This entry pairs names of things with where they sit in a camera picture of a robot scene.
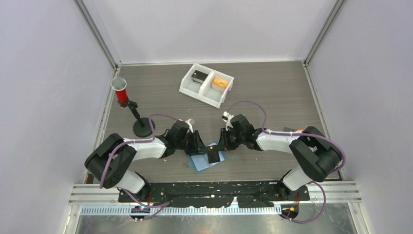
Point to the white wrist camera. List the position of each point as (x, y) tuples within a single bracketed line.
[(190, 122), (227, 117)]

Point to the blue leather card holder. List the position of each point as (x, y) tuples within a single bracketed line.
[(201, 163)]

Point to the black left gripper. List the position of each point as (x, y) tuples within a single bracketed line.
[(197, 143)]

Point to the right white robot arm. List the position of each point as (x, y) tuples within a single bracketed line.
[(316, 155)]

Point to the black card box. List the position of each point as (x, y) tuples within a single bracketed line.
[(199, 77)]

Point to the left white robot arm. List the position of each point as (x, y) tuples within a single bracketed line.
[(110, 161)]

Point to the white divided plastic bin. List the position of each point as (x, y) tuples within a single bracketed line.
[(204, 92)]

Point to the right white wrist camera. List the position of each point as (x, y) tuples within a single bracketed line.
[(227, 117)]

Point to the orange card box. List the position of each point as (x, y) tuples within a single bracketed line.
[(219, 84)]

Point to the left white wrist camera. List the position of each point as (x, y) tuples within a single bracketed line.
[(190, 122)]

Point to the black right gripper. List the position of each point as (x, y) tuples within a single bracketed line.
[(224, 144)]

